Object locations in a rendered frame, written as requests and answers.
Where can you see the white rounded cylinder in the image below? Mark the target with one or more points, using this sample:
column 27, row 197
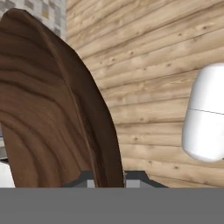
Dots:
column 205, row 116

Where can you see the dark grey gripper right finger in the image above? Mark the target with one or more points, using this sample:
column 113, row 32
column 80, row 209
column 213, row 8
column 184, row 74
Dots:
column 137, row 179

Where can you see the brown wooden bowl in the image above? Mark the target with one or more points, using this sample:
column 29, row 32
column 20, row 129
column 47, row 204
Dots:
column 43, row 110

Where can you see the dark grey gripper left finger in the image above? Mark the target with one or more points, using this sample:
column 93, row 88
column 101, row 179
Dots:
column 84, row 180

